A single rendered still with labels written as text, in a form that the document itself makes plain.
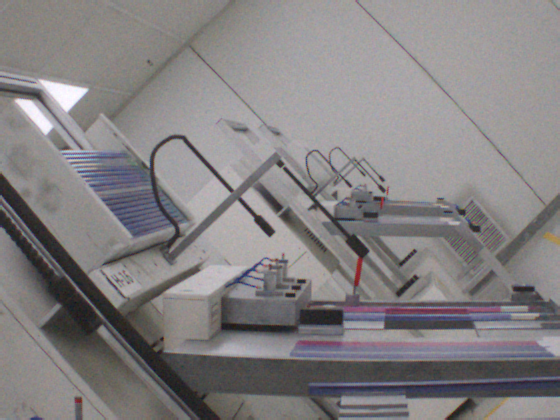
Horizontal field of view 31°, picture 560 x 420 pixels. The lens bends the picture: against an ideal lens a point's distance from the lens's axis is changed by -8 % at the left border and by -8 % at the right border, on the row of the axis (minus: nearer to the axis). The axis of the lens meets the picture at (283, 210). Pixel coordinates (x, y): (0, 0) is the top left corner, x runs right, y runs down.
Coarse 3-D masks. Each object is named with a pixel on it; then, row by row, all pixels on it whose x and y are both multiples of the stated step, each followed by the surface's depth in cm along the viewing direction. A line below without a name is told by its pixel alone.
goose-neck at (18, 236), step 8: (0, 208) 72; (0, 216) 72; (0, 224) 72; (8, 224) 72; (8, 232) 72; (16, 232) 72; (16, 240) 72; (24, 240) 72; (24, 248) 72; (32, 248) 72; (32, 256) 72; (40, 256) 72; (40, 264) 72; (48, 264) 72; (40, 272) 72; (48, 272) 72; (48, 280) 72
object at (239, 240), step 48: (240, 144) 514; (288, 192) 511; (384, 192) 549; (240, 240) 519; (288, 240) 516; (336, 240) 512; (336, 288) 516; (432, 288) 510; (384, 336) 514; (432, 336) 511
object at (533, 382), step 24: (312, 384) 115; (336, 384) 115; (360, 384) 114; (384, 384) 114; (408, 384) 114; (432, 384) 113; (456, 384) 113; (480, 384) 113; (504, 384) 113; (528, 384) 112; (552, 384) 112
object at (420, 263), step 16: (272, 128) 696; (288, 144) 731; (304, 144) 728; (304, 160) 670; (320, 160) 727; (320, 176) 669; (320, 192) 655; (336, 192) 728; (352, 192) 690; (368, 192) 705; (368, 208) 656; (384, 208) 655; (400, 208) 654; (416, 208) 653; (432, 208) 652; (448, 208) 647; (320, 240) 660; (368, 240) 654; (480, 240) 646; (336, 256) 660; (352, 256) 660; (384, 256) 653; (416, 256) 689; (432, 256) 677; (368, 272) 659; (400, 272) 652; (416, 272) 655; (448, 272) 699; (464, 272) 722; (480, 272) 647; (320, 288) 663; (384, 288) 659; (448, 288) 653; (464, 288) 648
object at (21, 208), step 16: (0, 176) 50; (0, 192) 50; (16, 192) 50; (16, 208) 49; (32, 224) 49; (48, 240) 49; (64, 256) 49; (80, 272) 49; (80, 288) 49; (96, 288) 49; (96, 304) 49; (112, 304) 50; (112, 320) 49; (128, 336) 49; (144, 352) 49; (160, 368) 49; (176, 384) 49; (192, 400) 49; (208, 416) 49
